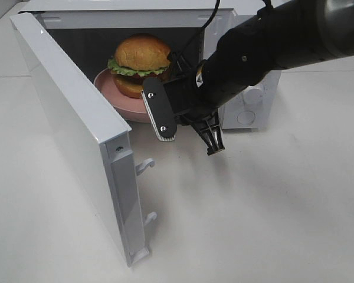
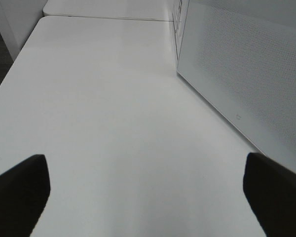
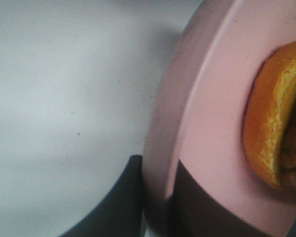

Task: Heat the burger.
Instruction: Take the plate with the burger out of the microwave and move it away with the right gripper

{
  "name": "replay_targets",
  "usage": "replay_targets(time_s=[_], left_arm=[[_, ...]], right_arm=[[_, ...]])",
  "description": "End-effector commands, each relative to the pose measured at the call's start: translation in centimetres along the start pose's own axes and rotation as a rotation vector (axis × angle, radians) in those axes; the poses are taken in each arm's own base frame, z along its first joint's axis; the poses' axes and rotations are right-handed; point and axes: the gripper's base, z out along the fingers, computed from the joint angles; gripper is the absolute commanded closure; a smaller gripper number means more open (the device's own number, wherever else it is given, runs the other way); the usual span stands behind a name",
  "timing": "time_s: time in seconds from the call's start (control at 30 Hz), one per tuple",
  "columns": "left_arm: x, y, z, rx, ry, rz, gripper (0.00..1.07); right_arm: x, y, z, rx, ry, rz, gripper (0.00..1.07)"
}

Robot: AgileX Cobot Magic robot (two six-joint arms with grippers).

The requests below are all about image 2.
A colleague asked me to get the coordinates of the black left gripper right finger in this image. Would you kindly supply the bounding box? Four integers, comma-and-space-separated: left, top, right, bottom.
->
243, 153, 296, 237

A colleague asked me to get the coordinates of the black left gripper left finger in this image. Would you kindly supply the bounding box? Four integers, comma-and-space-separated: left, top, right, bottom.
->
0, 155, 50, 237

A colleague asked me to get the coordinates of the white microwave door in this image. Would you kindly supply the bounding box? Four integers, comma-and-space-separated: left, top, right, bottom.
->
177, 0, 296, 173

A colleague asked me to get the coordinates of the white microwave oven body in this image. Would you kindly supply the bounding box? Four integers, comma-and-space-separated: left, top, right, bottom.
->
172, 0, 189, 73

